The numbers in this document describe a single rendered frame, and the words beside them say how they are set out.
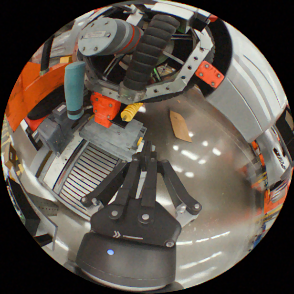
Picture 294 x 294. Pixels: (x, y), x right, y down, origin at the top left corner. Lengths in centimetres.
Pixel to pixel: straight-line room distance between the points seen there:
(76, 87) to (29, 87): 37
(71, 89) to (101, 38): 23
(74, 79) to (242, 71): 65
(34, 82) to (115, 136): 72
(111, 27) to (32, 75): 52
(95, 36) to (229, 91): 51
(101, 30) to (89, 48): 6
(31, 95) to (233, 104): 102
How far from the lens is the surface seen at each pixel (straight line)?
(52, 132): 64
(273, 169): 236
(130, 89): 16
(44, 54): 40
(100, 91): 49
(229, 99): 52
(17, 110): 68
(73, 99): 45
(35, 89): 70
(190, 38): 48
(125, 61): 62
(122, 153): 77
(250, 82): 57
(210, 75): 37
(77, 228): 90
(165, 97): 47
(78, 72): 41
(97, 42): 28
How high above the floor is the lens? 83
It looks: 50 degrees down
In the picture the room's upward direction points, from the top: 35 degrees clockwise
